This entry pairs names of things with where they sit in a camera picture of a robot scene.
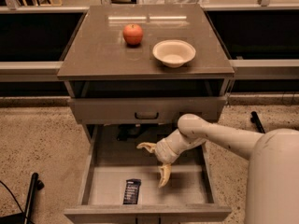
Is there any open middle drawer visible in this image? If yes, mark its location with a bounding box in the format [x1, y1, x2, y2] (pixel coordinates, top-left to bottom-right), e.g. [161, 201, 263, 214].
[64, 125, 231, 224]

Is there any white paper bowl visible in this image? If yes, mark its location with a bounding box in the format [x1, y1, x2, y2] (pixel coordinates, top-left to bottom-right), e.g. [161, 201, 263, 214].
[152, 40, 196, 68]

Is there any dark blue snack bar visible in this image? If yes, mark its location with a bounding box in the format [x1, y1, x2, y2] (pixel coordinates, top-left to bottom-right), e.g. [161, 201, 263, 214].
[123, 178, 141, 204]

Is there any black bar floor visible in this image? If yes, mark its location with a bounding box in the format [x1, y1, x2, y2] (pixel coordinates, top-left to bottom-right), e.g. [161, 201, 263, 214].
[250, 111, 265, 133]
[23, 173, 44, 224]

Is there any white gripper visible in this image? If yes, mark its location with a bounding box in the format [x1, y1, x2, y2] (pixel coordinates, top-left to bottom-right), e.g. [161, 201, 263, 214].
[136, 138, 178, 188]

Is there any grey drawer cabinet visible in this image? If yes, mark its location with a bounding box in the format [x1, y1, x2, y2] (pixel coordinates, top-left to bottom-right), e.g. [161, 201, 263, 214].
[56, 4, 235, 224]

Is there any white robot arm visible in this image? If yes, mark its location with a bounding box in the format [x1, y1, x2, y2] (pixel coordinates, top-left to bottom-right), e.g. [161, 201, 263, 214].
[137, 114, 299, 224]

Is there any black drawer handle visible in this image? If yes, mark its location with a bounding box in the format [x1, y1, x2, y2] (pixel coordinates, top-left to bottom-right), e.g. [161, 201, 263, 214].
[135, 112, 159, 119]

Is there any black bar left floor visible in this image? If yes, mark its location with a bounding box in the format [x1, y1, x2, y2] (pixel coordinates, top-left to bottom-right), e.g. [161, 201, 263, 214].
[23, 173, 44, 224]

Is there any black cable left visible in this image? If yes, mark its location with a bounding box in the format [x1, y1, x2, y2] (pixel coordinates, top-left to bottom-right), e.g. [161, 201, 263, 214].
[0, 180, 26, 217]

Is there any red apple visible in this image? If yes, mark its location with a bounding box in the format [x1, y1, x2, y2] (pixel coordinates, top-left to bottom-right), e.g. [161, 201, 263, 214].
[122, 23, 143, 46]

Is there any grey metal railing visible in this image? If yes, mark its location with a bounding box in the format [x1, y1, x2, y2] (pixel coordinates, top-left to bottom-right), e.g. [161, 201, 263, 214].
[0, 60, 299, 82]

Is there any closed top drawer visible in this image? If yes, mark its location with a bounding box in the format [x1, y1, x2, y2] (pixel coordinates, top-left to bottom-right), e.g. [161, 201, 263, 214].
[69, 96, 226, 124]

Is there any black bar right floor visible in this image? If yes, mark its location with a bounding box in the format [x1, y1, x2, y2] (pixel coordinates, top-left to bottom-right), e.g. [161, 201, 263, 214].
[250, 111, 265, 133]

